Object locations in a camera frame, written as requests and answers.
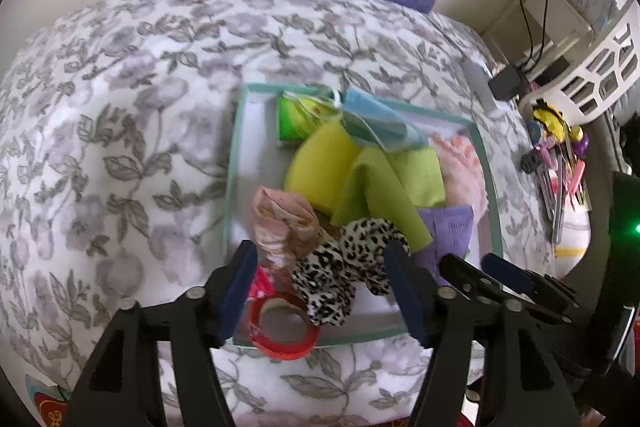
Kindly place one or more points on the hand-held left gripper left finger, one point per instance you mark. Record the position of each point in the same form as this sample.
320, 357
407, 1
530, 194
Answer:
235, 292

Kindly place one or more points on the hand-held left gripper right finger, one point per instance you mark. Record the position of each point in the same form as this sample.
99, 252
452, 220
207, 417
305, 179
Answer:
407, 297

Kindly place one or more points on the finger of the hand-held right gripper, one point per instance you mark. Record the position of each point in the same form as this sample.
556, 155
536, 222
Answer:
510, 272
465, 274

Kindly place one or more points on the purple packet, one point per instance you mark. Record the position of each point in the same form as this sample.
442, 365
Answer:
447, 232

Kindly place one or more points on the red tape roll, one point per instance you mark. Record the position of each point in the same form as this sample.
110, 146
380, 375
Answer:
280, 349

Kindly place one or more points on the pink floral scrunchie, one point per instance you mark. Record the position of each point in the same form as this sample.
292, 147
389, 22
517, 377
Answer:
285, 222

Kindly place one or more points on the leopard print scrunchie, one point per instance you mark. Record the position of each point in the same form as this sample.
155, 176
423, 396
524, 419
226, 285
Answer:
325, 272

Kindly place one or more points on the pink white fluffy towel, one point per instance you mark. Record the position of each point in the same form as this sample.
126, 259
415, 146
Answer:
465, 177

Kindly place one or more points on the green microfibre cloth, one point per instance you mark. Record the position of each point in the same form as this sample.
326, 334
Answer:
395, 177

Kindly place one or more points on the white box with green rim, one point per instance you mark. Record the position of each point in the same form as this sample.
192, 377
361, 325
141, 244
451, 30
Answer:
255, 147

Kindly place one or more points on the yellow sponge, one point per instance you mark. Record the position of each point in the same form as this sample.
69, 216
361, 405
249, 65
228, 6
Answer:
320, 162

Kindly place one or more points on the blue face mask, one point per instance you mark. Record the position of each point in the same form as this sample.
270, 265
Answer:
380, 122

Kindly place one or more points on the green tissue packet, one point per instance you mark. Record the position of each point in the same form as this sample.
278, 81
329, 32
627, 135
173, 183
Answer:
295, 119

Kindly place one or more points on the white cloth with yellow stripe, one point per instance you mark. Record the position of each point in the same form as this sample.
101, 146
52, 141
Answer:
575, 232

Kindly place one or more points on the bundle of pens and trinkets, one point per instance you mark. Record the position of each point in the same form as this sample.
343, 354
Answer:
560, 177

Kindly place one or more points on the black charger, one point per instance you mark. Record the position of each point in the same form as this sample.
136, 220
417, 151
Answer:
506, 84

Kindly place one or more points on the white slim device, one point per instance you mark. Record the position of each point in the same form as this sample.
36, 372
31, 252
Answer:
477, 82

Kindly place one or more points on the grey floral fleece blanket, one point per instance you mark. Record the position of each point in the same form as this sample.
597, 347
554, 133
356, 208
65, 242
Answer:
125, 107

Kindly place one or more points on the red teal patterned cloth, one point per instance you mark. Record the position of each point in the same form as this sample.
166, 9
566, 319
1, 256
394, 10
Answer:
45, 402

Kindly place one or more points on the white plastic laundry basket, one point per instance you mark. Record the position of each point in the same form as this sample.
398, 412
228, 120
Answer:
600, 67

